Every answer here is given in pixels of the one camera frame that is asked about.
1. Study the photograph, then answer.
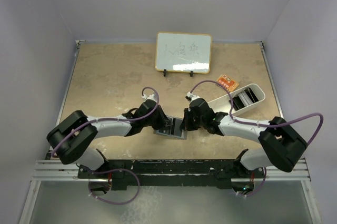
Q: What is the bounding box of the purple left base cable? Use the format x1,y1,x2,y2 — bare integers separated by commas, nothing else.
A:
88,167,141,205

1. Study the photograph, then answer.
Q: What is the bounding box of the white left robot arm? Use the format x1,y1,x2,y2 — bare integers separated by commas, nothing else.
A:
46,99,172,178

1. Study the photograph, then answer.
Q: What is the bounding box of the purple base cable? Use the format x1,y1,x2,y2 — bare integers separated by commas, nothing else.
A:
236,166,267,198
88,167,141,205

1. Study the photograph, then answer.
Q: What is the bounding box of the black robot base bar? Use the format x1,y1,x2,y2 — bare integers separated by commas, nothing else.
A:
78,158,264,191

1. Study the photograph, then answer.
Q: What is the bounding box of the grey card holder wallet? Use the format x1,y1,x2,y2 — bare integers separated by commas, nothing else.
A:
154,116,187,140

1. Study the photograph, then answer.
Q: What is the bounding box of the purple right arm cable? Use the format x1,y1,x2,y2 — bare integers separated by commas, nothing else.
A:
188,79,324,143

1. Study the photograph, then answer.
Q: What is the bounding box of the white box with cards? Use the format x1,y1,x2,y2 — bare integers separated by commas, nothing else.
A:
208,84,266,116

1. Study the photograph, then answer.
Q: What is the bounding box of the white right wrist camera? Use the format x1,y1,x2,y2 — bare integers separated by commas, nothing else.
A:
185,92,198,102

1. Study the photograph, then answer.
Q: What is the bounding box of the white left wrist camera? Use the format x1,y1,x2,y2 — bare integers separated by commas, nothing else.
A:
142,93,157,102

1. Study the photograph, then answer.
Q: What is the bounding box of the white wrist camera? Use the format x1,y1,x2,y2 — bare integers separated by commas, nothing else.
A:
185,92,198,102
142,93,157,102

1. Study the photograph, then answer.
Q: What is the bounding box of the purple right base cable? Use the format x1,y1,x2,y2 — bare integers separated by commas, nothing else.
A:
236,166,267,198

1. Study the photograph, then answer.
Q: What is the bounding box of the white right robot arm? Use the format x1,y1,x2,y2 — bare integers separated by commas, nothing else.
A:
181,97,308,177

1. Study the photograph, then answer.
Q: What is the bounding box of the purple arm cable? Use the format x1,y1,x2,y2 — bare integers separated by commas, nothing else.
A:
188,79,324,143
50,86,160,159

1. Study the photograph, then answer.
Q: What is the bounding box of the small whiteboard with writing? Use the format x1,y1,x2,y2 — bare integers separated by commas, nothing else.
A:
155,32,212,74

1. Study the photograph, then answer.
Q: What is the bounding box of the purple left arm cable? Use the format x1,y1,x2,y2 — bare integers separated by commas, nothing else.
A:
50,86,160,159

